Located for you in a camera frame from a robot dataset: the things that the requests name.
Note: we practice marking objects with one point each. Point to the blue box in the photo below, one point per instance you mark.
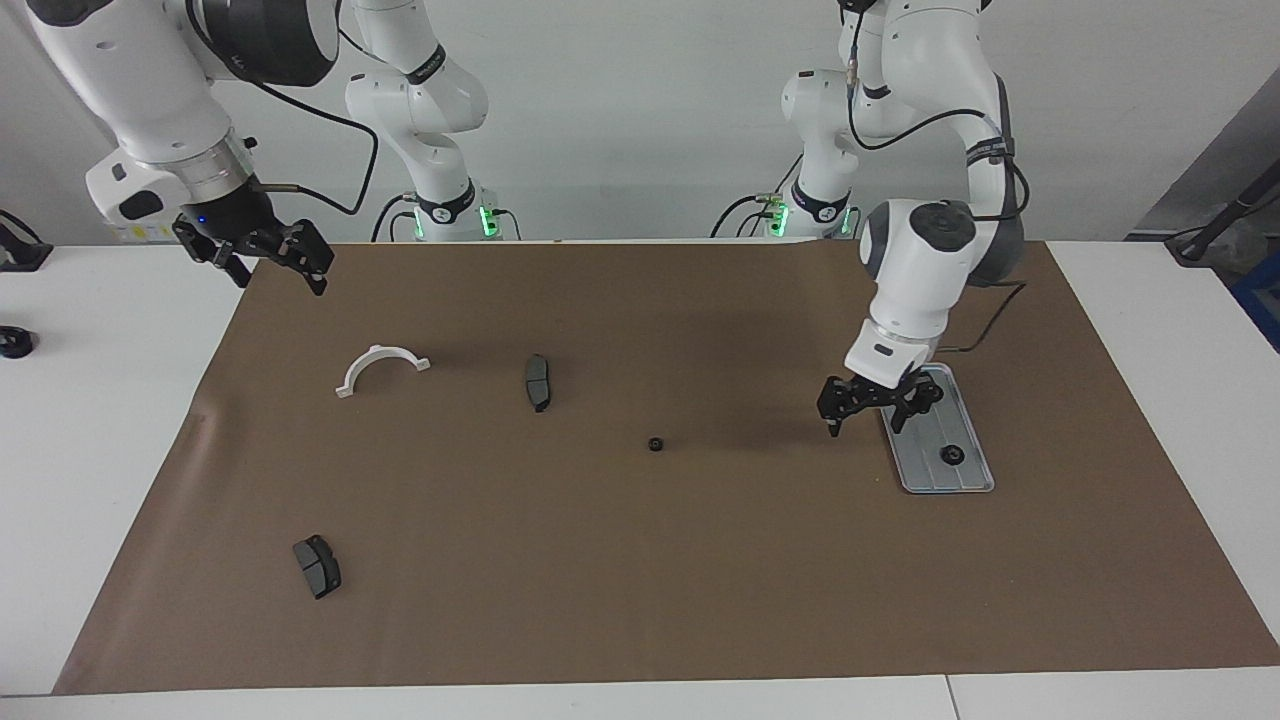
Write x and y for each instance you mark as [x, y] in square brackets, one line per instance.
[1262, 300]

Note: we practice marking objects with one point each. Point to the long dark brake pad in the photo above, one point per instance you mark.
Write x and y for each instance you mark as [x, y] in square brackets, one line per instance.
[538, 382]

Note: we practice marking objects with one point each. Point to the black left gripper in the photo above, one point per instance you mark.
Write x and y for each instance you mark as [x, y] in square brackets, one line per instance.
[888, 390]

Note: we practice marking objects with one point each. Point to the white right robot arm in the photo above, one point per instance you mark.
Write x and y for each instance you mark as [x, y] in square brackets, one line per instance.
[130, 80]

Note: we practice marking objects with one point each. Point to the small black nut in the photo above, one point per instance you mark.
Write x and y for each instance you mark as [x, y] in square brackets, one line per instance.
[953, 455]

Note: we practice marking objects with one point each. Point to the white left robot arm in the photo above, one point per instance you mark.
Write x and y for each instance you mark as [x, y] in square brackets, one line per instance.
[930, 250]

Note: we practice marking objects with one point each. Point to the silver ribbed metal tray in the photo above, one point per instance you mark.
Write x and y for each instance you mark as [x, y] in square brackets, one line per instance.
[925, 465]

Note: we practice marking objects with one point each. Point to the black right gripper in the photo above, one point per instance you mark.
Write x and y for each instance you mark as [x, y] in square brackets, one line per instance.
[228, 215]

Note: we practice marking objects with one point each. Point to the black stand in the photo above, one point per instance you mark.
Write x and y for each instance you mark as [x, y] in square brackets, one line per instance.
[1225, 218]

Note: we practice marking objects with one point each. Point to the brown table mat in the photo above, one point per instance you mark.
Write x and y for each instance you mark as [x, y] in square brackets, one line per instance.
[700, 560]

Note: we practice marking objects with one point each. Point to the small black round object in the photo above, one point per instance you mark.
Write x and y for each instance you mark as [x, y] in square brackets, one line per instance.
[15, 342]

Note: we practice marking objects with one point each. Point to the short dark brake pad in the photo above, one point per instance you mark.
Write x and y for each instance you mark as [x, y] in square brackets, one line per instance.
[318, 568]

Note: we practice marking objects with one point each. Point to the white wall socket box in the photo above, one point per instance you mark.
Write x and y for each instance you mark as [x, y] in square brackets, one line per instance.
[150, 232]

